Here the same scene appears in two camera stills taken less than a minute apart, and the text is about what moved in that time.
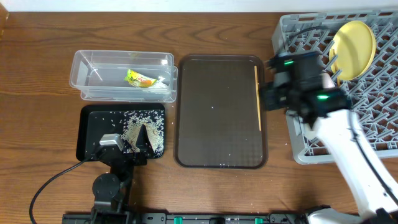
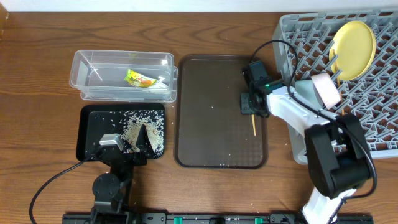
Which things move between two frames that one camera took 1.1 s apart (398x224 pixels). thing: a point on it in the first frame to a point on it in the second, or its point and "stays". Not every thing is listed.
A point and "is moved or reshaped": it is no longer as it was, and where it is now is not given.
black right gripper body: (270, 97) to (246, 104)
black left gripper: (125, 155) stays
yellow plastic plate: (355, 46) stays
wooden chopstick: (336, 68) stays
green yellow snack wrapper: (138, 80) stays
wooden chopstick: (257, 93) is moved or reshaped
